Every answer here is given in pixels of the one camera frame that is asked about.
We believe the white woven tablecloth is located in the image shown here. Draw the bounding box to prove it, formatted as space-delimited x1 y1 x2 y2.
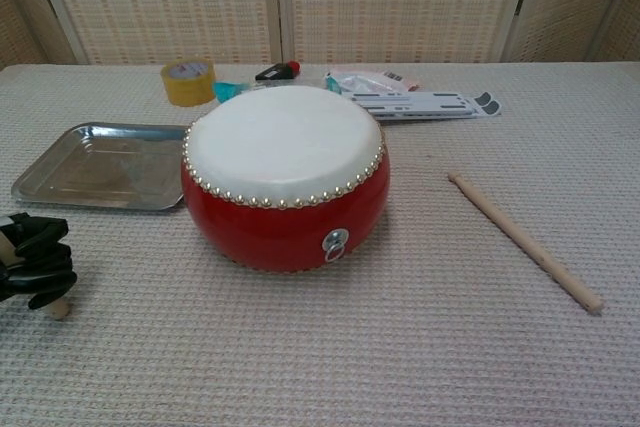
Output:
0 62 640 427

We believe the wooden drumstick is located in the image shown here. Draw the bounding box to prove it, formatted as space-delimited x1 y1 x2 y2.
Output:
0 239 70 322
447 170 606 317

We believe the red drum with white skin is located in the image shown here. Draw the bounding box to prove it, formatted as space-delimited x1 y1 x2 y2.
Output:
180 85 393 275

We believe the stainless steel tray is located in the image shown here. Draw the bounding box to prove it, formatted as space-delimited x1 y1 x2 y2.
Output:
10 121 189 212

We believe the black red marker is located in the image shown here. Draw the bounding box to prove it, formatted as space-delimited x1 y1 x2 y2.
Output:
254 60 303 82

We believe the woven folding screen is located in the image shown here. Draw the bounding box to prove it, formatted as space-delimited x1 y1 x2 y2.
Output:
0 0 640 67

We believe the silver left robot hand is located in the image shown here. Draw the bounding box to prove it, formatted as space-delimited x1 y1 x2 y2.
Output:
0 211 79 311

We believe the yellow packing tape roll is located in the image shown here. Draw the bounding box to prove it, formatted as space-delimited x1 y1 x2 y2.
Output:
160 58 217 108

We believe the white folding stand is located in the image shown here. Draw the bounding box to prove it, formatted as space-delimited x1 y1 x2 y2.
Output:
344 89 503 124

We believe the teal snack packet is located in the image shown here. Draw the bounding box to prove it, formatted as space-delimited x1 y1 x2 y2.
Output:
212 79 252 102

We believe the clear plastic packet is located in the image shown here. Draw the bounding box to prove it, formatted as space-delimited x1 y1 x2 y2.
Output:
322 65 421 96

